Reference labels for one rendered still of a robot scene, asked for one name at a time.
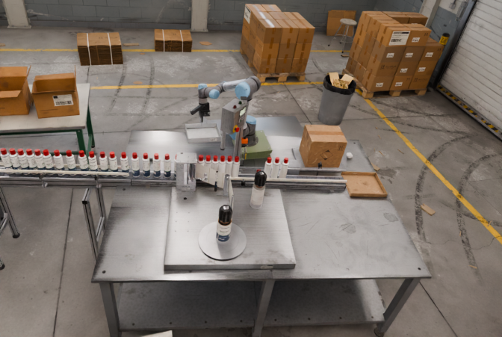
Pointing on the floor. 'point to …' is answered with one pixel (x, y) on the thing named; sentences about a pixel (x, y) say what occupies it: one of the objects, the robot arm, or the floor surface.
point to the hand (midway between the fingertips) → (201, 125)
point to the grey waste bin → (333, 107)
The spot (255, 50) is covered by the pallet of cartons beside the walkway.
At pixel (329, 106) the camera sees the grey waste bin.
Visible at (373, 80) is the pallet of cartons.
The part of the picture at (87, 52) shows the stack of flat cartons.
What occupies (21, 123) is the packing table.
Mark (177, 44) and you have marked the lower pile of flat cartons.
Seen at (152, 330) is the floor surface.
